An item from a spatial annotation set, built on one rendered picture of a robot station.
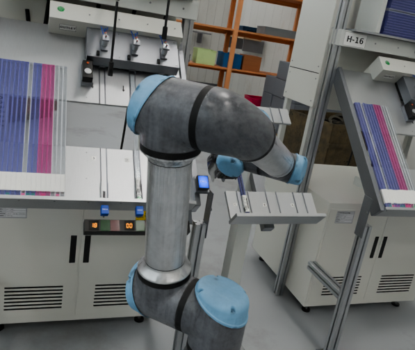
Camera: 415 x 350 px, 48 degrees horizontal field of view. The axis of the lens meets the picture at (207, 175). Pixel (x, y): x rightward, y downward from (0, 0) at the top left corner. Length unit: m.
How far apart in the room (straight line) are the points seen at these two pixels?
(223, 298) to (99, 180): 0.72
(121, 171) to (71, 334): 0.83
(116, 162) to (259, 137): 0.85
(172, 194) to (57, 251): 1.09
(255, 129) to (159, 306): 0.44
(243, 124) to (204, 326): 0.42
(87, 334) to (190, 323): 1.16
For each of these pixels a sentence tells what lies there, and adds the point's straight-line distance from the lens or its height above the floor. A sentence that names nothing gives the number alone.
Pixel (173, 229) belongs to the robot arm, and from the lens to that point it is 0.91.
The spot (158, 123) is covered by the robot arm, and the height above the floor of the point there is 1.11.
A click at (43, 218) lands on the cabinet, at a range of 1.84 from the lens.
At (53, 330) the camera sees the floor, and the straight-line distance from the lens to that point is 2.13.
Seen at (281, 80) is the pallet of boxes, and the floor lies 0.82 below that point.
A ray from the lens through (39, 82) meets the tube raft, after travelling 1.69.
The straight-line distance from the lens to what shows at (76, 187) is 1.51.
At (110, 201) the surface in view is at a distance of 1.48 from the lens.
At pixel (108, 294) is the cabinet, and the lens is 2.03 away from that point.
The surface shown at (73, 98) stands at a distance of 1.68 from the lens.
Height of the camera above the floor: 1.28
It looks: 17 degrees down
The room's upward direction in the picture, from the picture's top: 10 degrees clockwise
